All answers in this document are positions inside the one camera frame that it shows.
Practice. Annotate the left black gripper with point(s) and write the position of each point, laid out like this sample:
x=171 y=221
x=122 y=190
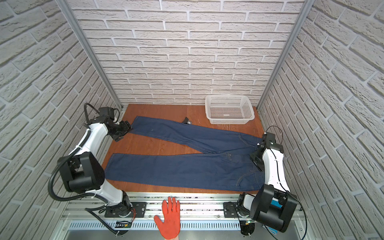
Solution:
x=128 y=128

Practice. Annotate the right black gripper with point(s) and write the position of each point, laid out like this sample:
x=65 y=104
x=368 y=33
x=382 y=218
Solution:
x=253 y=156

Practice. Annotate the dark blue denim trousers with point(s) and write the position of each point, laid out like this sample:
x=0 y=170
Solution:
x=222 y=163

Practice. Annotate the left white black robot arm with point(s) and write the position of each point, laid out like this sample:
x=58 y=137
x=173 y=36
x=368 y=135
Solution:
x=81 y=172

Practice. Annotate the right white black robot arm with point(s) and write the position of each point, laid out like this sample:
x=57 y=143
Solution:
x=258 y=207

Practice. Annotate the blue work glove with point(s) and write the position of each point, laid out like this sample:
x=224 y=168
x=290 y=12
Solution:
x=276 y=210

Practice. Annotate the white plastic laundry basket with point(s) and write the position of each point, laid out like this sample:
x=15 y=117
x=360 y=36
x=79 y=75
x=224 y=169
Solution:
x=229 y=109

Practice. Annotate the small black clip object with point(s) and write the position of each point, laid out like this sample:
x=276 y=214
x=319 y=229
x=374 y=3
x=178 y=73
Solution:
x=186 y=121

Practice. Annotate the black round floor puck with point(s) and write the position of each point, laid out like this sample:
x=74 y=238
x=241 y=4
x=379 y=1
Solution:
x=247 y=229

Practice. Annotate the small black electronics box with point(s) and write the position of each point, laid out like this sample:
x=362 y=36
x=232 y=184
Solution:
x=123 y=224

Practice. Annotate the red work glove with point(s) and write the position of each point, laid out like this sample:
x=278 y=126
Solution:
x=170 y=227

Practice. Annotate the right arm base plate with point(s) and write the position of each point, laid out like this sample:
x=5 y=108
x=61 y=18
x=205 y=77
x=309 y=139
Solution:
x=230 y=210

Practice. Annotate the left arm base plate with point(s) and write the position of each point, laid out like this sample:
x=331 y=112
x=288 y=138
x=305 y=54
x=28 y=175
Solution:
x=139 y=208

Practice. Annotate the aluminium mounting rail frame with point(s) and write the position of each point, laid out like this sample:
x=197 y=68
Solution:
x=202 y=218

